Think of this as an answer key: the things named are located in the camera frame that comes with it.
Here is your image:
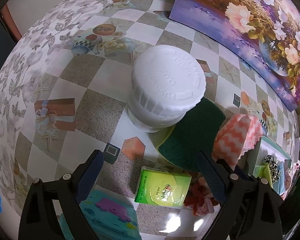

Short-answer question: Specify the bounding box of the red pink pipe cleaner doll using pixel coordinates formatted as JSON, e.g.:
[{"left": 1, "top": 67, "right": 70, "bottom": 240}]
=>
[{"left": 184, "top": 177, "right": 219, "bottom": 216}]

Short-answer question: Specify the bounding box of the green yellow scrub sponge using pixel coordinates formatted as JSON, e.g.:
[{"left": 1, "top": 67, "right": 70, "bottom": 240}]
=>
[{"left": 149, "top": 98, "right": 225, "bottom": 172}]

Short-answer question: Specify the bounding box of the pink white fuzzy towel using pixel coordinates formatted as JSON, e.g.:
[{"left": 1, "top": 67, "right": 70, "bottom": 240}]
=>
[{"left": 211, "top": 114, "right": 263, "bottom": 170}]

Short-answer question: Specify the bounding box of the leopard print scrunchie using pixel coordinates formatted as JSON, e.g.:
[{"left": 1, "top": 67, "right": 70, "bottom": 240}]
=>
[{"left": 263, "top": 155, "right": 280, "bottom": 183}]

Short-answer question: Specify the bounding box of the green tissue pack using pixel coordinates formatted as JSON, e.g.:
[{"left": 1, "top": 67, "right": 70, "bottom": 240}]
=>
[{"left": 134, "top": 166, "right": 192, "bottom": 207}]

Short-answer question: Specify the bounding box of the lime green cloth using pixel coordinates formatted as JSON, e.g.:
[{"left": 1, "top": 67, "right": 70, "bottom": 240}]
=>
[{"left": 258, "top": 164, "right": 273, "bottom": 187}]

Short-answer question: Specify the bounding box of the teal plastic toy container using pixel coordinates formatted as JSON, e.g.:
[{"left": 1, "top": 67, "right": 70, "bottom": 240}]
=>
[{"left": 57, "top": 189, "right": 142, "bottom": 240}]

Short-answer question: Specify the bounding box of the teal shallow tray box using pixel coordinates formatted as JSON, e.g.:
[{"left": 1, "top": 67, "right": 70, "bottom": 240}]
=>
[{"left": 244, "top": 136, "right": 292, "bottom": 195}]

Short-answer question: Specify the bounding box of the patterned tablecloth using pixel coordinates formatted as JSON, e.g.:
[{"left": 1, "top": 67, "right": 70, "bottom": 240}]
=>
[{"left": 0, "top": 0, "right": 300, "bottom": 239}]

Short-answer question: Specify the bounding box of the white pill bottle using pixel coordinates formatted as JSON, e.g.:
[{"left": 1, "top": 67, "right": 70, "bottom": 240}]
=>
[{"left": 127, "top": 45, "right": 206, "bottom": 133}]

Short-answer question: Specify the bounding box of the flower painting canvas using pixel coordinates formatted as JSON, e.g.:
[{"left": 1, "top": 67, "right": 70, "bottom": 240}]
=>
[{"left": 170, "top": 0, "right": 300, "bottom": 111}]

